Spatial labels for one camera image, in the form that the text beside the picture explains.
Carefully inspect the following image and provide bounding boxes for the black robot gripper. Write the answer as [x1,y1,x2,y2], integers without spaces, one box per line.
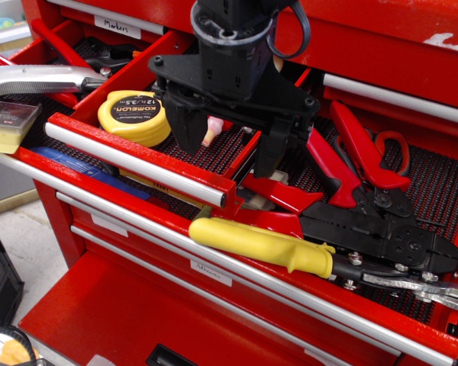
[149,1,319,178]

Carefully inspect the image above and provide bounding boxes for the blue flat package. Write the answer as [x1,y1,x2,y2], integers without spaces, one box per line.
[31,146,151,201]

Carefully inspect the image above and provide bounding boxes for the red handled wire stripper pliers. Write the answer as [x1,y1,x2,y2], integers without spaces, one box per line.
[305,101,414,223]

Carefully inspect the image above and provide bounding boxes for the left upper red drawer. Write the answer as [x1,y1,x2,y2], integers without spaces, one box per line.
[11,20,191,119]

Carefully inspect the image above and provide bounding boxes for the clear and yellow plastic case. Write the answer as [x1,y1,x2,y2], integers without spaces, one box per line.
[0,101,42,154]

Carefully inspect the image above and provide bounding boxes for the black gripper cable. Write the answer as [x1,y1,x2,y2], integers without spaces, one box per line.
[266,2,312,60]

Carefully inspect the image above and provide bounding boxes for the clear blade dispenser pack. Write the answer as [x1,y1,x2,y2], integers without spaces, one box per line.
[237,170,289,210]

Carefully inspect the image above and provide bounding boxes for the yellow handled tin snips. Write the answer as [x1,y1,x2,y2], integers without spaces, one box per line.
[189,217,458,310]

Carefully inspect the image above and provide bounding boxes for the Titebond wood glue bottle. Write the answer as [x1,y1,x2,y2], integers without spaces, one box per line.
[202,56,284,147]

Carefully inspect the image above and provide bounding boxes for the yellow ruler in drawer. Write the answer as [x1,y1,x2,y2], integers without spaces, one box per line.
[120,169,206,209]

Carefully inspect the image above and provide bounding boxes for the small upper red drawer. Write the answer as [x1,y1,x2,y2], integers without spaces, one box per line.
[44,30,261,211]

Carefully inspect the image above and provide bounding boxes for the red handled scissors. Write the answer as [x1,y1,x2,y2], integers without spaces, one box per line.
[332,128,411,178]

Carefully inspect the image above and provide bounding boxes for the large lower red drawer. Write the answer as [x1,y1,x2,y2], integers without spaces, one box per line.
[0,87,458,366]

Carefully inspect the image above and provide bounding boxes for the red handled black crimping tool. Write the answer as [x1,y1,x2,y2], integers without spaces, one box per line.
[215,174,458,275]

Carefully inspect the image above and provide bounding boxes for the yellow Komelon tape measure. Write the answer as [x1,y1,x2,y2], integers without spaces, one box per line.
[98,90,171,147]

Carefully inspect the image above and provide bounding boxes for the red tool chest cabinet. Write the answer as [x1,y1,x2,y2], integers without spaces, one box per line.
[18,0,458,366]

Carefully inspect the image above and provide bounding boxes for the red handled pliers upper drawer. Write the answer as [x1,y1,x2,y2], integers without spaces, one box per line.
[0,18,142,110]

